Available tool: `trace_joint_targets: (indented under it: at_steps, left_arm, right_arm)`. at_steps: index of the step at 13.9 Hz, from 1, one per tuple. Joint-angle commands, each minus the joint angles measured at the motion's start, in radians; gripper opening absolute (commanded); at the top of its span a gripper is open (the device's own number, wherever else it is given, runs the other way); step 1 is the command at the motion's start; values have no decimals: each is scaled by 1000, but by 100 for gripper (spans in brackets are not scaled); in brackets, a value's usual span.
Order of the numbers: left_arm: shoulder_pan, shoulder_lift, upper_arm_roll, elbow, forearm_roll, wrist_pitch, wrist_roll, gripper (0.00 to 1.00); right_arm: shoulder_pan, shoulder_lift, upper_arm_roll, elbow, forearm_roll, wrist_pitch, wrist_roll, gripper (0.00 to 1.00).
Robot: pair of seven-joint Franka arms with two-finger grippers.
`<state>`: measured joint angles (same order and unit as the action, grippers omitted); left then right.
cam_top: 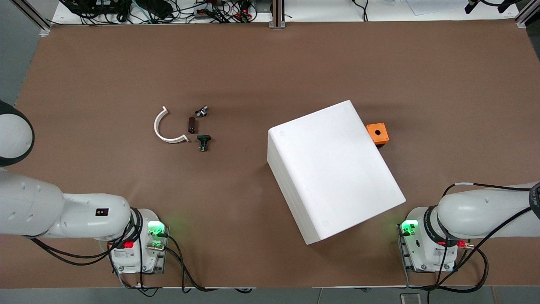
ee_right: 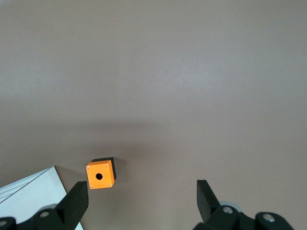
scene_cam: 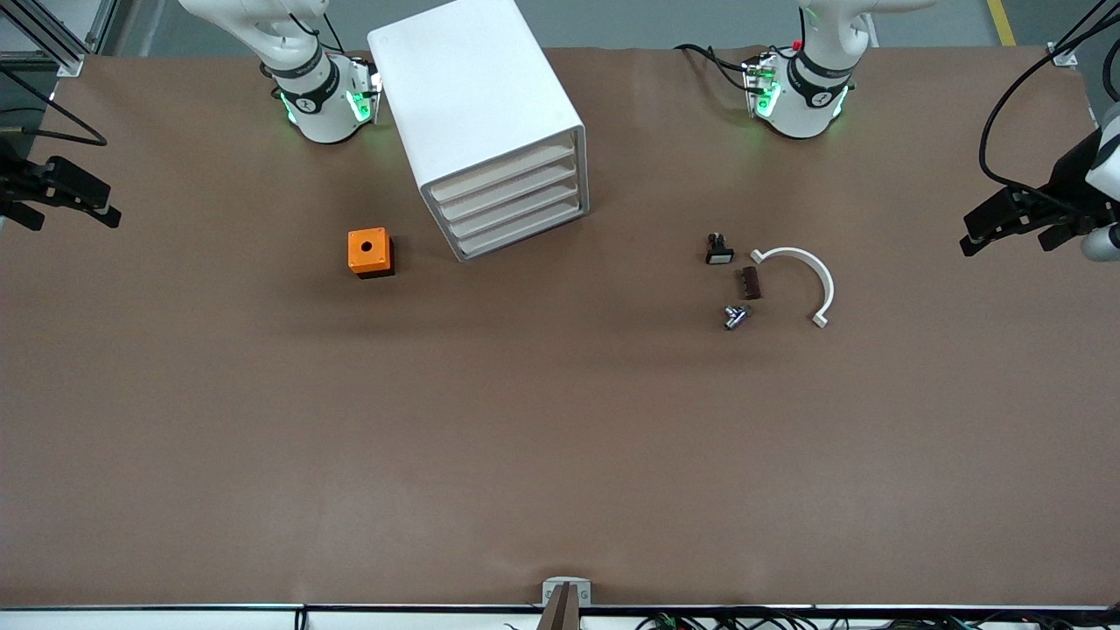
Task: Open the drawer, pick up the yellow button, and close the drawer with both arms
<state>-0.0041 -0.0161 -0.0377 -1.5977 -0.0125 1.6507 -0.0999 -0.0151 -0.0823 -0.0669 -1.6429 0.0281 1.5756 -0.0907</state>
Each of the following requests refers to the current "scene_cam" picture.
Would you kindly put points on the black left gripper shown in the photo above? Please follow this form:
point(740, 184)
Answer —
point(1069, 182)

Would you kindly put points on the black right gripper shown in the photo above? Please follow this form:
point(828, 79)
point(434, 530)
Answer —
point(19, 185)

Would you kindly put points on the white plastic divider tray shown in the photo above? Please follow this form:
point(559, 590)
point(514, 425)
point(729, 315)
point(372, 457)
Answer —
point(521, 228)

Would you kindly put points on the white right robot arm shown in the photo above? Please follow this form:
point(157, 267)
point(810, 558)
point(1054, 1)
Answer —
point(319, 114)

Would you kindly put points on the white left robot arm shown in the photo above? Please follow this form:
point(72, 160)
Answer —
point(801, 109)

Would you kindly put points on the dark brown block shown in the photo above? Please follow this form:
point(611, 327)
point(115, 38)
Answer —
point(751, 283)

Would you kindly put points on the orange box with hole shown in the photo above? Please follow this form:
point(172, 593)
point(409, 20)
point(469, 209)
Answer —
point(367, 249)

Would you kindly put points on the chrome metal tee fitting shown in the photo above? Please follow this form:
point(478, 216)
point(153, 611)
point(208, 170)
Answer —
point(735, 317)

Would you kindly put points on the aluminium frame profile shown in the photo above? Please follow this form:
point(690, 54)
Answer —
point(66, 59)

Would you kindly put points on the metal corner bracket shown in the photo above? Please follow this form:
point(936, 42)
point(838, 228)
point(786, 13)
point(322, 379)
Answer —
point(1064, 57)

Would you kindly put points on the black frame strut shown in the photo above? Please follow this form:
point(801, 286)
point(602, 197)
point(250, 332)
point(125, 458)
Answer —
point(1085, 22)

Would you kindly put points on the small black push switch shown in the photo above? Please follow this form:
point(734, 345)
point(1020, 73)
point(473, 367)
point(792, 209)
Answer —
point(719, 255)

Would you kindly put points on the white table edge rail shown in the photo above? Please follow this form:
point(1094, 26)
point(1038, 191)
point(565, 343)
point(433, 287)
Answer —
point(175, 619)

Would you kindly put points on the metal bracket with brown post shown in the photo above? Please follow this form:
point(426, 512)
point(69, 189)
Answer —
point(564, 604)

